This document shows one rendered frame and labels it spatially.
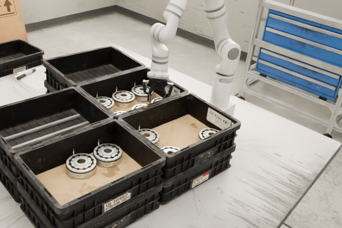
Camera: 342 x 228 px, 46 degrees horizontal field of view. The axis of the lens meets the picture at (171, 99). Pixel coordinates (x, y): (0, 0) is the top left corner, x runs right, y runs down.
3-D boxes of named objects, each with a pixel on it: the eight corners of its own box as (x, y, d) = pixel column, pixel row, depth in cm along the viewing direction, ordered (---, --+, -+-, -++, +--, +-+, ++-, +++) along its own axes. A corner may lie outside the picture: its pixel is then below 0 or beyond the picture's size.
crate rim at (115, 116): (146, 70, 196) (147, 65, 195) (189, 96, 178) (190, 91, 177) (74, 90, 171) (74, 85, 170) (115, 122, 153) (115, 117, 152)
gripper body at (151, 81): (169, 67, 175) (167, 86, 179) (149, 65, 175) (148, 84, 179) (168, 75, 168) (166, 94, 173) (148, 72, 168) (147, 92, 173)
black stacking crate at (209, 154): (187, 114, 182) (190, 92, 177) (236, 147, 164) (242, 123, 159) (115, 143, 158) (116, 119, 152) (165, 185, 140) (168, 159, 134)
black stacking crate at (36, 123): (74, 110, 176) (74, 87, 170) (113, 143, 158) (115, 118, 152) (-19, 139, 151) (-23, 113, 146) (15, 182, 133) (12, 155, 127)
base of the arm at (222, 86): (214, 97, 203) (219, 66, 195) (231, 103, 200) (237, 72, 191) (206, 104, 196) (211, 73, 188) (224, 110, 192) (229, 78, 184)
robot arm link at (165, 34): (162, 43, 157) (178, 10, 156) (147, 35, 163) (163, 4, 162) (171, 48, 163) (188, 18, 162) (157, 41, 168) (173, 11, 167)
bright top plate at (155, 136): (150, 127, 162) (150, 125, 162) (164, 140, 155) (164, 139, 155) (128, 133, 157) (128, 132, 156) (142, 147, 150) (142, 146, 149)
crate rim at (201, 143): (189, 96, 178) (190, 91, 177) (241, 127, 160) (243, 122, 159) (115, 122, 153) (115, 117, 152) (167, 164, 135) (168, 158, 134)
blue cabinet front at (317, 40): (255, 70, 356) (269, 8, 329) (334, 101, 320) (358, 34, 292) (253, 70, 354) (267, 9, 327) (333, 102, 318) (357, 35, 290)
